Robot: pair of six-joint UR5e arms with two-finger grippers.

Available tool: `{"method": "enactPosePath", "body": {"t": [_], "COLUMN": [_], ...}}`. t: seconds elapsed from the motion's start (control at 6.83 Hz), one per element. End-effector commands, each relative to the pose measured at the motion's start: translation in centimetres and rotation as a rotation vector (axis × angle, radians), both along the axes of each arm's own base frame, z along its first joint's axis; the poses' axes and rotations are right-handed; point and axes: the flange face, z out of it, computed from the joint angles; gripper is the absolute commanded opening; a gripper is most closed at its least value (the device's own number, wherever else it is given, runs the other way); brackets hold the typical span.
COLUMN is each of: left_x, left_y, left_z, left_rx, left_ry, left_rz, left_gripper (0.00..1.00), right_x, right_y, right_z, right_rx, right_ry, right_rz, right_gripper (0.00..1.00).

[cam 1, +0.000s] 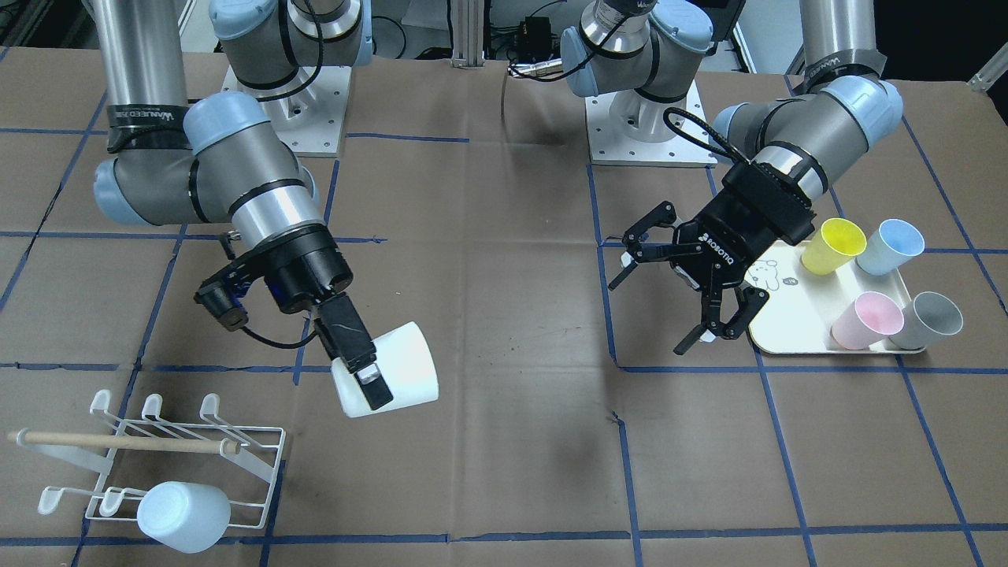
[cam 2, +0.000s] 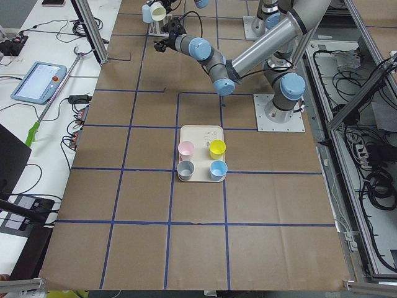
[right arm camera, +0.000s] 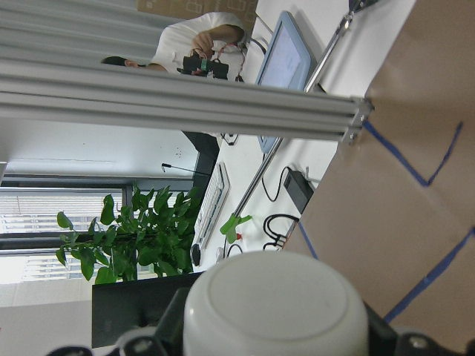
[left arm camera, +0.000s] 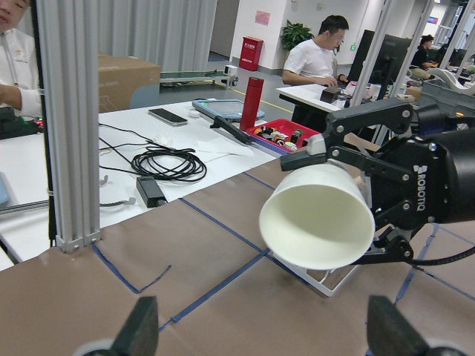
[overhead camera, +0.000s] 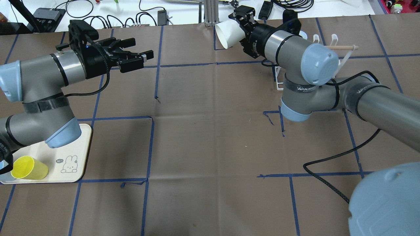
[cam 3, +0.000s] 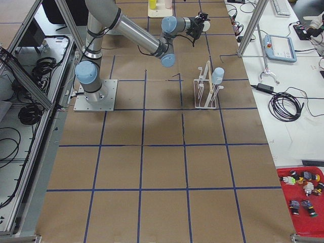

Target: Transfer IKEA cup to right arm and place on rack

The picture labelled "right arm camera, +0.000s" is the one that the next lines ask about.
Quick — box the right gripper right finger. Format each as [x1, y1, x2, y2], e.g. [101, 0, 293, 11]
[364, 302, 474, 356]

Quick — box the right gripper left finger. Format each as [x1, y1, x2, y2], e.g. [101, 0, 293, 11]
[47, 286, 191, 356]

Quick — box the cream white cup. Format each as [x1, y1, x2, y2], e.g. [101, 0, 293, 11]
[183, 251, 369, 355]

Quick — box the black monitor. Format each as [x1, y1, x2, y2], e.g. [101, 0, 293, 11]
[91, 272, 200, 348]

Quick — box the green potted plant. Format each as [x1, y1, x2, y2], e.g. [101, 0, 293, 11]
[56, 187, 202, 284]

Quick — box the brown paper table mat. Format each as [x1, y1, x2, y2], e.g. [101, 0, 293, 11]
[286, 1, 474, 351]

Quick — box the white keyboard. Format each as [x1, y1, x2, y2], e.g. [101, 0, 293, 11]
[194, 162, 230, 249]

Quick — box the black power adapter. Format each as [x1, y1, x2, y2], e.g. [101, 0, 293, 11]
[284, 169, 313, 213]

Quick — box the blue teach pendant tablet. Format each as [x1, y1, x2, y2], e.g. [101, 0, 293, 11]
[254, 10, 318, 154]

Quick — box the person in white shirt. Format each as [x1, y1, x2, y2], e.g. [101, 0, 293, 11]
[100, 11, 247, 175]

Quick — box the aluminium frame post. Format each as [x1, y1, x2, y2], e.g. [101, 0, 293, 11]
[0, 7, 376, 145]

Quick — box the green handled reacher grabber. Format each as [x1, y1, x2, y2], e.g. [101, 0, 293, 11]
[220, 1, 377, 244]

